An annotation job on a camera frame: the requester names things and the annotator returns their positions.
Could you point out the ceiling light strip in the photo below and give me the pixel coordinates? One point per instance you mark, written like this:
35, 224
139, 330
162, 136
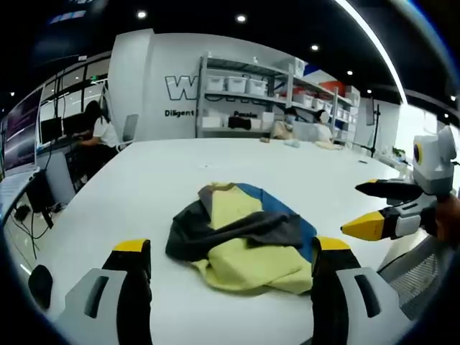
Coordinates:
381, 43

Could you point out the dark cloth on shelf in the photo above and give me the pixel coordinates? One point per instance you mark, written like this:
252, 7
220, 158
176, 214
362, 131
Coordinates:
239, 123

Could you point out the green plant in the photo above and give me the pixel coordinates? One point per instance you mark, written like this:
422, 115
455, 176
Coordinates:
398, 152

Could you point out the person's right hand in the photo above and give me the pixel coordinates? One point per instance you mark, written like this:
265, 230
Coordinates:
448, 219

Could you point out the row of white storage bins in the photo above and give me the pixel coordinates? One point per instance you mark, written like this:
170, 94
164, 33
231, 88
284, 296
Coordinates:
248, 84

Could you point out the metal shelving unit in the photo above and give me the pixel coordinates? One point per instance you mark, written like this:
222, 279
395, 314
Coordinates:
276, 97

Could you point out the white office chair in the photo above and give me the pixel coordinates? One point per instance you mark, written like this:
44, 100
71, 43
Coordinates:
130, 129

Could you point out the grey mesh chair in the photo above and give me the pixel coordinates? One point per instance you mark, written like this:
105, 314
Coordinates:
413, 273

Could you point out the round ceiling spot light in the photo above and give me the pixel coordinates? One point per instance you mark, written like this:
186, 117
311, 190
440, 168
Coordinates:
142, 14
240, 18
315, 47

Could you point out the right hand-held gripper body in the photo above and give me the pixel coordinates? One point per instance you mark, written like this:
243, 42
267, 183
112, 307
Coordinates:
433, 169

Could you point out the pale blue cloth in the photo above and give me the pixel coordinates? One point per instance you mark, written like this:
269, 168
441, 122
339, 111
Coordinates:
293, 143

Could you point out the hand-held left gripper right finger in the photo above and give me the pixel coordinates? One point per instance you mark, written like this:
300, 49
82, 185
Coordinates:
345, 305

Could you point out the black computer monitor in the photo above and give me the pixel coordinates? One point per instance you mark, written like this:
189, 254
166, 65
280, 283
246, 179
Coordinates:
50, 129

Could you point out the black tripod stand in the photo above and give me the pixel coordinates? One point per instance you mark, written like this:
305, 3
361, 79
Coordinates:
374, 125

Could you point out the beige cloth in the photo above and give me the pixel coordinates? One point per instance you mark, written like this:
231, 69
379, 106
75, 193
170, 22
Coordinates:
328, 145

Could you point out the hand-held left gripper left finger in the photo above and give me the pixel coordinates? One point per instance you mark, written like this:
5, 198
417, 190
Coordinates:
108, 305

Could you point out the yellow and grey garment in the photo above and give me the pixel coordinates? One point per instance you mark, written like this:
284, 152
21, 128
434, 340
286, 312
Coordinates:
233, 258

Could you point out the black round object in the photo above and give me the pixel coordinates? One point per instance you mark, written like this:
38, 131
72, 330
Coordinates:
40, 287

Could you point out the large wall screen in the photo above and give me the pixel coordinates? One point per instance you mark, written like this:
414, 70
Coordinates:
21, 133

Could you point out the small brown object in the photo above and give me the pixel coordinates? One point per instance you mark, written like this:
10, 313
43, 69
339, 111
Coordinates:
265, 140

